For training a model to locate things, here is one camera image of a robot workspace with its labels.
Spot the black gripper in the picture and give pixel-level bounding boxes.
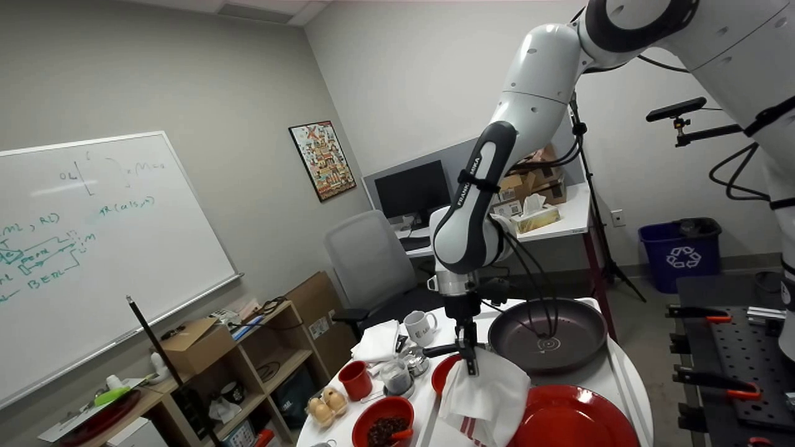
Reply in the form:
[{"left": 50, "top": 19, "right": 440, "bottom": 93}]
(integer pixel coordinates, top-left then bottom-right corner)
[{"left": 444, "top": 290, "right": 486, "bottom": 381}]

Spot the white tea towel red print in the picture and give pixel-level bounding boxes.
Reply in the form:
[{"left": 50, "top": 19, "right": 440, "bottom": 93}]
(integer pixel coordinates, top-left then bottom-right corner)
[{"left": 435, "top": 347, "right": 534, "bottom": 447}]

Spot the dark nonstick frying pan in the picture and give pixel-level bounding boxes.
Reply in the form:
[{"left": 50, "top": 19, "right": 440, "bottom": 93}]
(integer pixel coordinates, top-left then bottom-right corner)
[{"left": 421, "top": 296, "right": 609, "bottom": 377}]

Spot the plain red bowl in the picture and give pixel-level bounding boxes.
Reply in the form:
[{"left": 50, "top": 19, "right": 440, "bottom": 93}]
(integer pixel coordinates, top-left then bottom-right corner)
[{"left": 430, "top": 353, "right": 467, "bottom": 399}]

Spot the clear glass tealight holder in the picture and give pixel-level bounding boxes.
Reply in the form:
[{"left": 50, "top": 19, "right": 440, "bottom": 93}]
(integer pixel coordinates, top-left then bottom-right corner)
[
  {"left": 403, "top": 346, "right": 431, "bottom": 377},
  {"left": 379, "top": 362, "right": 416, "bottom": 397}
]

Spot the white printed mug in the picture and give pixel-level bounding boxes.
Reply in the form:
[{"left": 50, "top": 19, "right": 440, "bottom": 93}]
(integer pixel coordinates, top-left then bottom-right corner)
[{"left": 400, "top": 307, "right": 442, "bottom": 346}]

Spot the white napkin pile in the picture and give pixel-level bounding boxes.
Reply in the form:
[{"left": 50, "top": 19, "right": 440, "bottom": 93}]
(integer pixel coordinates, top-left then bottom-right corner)
[{"left": 350, "top": 321, "right": 409, "bottom": 364}]

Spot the red bowl with dark contents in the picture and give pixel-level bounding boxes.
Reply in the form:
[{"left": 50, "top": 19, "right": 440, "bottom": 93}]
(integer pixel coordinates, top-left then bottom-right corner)
[{"left": 350, "top": 394, "right": 420, "bottom": 447}]

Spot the red mug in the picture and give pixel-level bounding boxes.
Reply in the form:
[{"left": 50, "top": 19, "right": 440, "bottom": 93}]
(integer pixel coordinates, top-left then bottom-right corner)
[{"left": 338, "top": 359, "right": 377, "bottom": 404}]

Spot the red dinner plate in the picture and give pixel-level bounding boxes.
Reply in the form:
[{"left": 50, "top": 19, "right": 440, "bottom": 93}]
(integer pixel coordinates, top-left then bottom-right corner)
[{"left": 506, "top": 383, "right": 642, "bottom": 447}]

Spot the beige bread roll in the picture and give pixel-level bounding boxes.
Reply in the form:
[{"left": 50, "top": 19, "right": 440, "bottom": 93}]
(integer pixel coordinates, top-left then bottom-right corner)
[
  {"left": 306, "top": 394, "right": 333, "bottom": 429},
  {"left": 322, "top": 386, "right": 350, "bottom": 418}
]

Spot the grey office chair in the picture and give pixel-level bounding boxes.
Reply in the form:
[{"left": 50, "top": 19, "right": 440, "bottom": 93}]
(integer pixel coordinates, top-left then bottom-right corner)
[{"left": 321, "top": 208, "right": 436, "bottom": 336}]

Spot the beige box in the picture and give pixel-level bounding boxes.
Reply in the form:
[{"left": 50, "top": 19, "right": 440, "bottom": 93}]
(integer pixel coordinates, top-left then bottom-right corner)
[{"left": 503, "top": 207, "right": 564, "bottom": 237}]

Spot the white desk red leg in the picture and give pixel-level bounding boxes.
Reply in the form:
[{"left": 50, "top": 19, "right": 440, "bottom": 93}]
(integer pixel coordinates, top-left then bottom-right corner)
[{"left": 395, "top": 181, "right": 621, "bottom": 336}]

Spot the black tripod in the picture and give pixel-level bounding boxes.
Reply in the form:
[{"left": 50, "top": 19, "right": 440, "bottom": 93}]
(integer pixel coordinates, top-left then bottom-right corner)
[{"left": 568, "top": 96, "right": 650, "bottom": 305}]

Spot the black computer monitor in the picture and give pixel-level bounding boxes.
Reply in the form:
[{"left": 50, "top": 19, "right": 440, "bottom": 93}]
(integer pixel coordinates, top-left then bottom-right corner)
[{"left": 369, "top": 160, "right": 452, "bottom": 223}]

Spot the brown wooden desk organizer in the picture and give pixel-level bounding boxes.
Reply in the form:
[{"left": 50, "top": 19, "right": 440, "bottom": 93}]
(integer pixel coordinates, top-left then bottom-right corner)
[{"left": 499, "top": 146, "right": 570, "bottom": 207}]

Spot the wooden cube shelf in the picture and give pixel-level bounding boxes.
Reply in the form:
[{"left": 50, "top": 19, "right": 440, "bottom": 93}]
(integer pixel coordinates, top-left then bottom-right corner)
[{"left": 34, "top": 299, "right": 334, "bottom": 447}]

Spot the stack of papers and books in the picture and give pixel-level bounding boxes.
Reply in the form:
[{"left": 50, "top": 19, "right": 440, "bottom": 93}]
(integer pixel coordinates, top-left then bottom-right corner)
[{"left": 209, "top": 299, "right": 267, "bottom": 342}]

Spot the black clamp orange tip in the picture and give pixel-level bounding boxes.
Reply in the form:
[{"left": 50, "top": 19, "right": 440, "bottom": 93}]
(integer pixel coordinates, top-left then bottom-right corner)
[
  {"left": 663, "top": 304, "right": 736, "bottom": 327},
  {"left": 671, "top": 362, "right": 759, "bottom": 408}
]

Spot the blue recycling bin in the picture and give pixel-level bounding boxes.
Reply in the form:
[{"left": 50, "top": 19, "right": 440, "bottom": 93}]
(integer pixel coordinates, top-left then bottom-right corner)
[{"left": 639, "top": 215, "right": 724, "bottom": 296}]

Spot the small brown cardboard box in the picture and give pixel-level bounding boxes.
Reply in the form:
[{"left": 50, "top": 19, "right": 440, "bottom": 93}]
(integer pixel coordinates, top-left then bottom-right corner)
[{"left": 159, "top": 318, "right": 239, "bottom": 381}]

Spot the black robot workbench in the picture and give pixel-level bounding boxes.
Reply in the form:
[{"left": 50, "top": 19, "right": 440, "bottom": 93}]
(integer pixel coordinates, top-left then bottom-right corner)
[{"left": 671, "top": 270, "right": 795, "bottom": 447}]

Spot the small white bottle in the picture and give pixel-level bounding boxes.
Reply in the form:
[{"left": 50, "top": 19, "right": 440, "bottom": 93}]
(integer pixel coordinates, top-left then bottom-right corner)
[{"left": 148, "top": 351, "right": 170, "bottom": 386}]

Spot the thin black pole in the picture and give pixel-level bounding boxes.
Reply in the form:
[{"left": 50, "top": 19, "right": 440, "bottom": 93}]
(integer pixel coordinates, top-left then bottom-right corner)
[{"left": 123, "top": 296, "right": 200, "bottom": 424}]

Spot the green shelf item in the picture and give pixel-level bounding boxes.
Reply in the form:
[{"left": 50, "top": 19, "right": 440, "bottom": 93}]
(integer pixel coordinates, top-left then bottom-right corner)
[{"left": 91, "top": 383, "right": 136, "bottom": 410}]

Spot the dark red shelf plate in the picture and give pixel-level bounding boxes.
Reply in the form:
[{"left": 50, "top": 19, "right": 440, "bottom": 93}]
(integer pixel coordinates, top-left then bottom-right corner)
[{"left": 70, "top": 388, "right": 147, "bottom": 445}]

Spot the round white pedestal table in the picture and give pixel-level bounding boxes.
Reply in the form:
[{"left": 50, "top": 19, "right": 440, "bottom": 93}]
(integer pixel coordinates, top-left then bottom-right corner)
[{"left": 296, "top": 296, "right": 656, "bottom": 447}]

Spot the framed colourful wall poster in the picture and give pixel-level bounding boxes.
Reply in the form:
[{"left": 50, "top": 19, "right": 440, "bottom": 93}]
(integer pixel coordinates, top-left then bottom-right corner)
[{"left": 286, "top": 119, "right": 360, "bottom": 207}]

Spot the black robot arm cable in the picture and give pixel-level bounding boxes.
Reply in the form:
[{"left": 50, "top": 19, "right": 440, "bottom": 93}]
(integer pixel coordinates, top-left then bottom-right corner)
[{"left": 491, "top": 96, "right": 777, "bottom": 337}]

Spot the black stereo camera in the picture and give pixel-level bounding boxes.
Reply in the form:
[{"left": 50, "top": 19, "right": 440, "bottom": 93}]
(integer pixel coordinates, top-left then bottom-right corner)
[{"left": 642, "top": 94, "right": 711, "bottom": 127}]

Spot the wall whiteboard with green writing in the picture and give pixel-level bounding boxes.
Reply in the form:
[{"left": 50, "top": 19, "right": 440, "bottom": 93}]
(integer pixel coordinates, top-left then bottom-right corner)
[{"left": 0, "top": 130, "right": 242, "bottom": 412}]

